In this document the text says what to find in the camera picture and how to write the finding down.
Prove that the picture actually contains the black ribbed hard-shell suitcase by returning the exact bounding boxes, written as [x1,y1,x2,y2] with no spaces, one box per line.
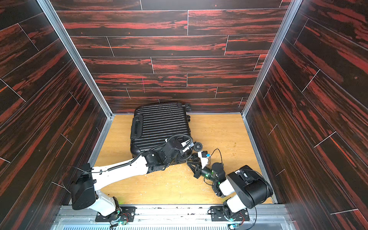
[130,102,203,157]

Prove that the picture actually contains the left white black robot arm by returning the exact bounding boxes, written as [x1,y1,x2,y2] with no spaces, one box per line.
[70,134,194,217]

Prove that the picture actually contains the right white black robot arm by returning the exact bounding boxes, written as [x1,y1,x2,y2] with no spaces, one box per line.
[187,151,274,219]

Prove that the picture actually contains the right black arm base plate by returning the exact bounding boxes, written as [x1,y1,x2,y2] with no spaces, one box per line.
[208,206,250,222]

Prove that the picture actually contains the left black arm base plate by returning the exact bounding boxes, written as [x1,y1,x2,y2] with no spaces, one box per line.
[95,206,137,223]

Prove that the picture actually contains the silver aluminium front rail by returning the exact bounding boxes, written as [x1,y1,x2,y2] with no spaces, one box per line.
[51,204,296,230]

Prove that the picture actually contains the left aluminium corner post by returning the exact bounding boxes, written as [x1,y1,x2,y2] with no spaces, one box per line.
[37,0,113,119]

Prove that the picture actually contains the aluminium corner post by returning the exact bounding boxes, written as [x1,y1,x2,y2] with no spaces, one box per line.
[241,0,302,122]
[37,0,113,119]

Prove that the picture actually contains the right aluminium corner post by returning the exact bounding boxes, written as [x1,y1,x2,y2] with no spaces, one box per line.
[241,0,302,122]

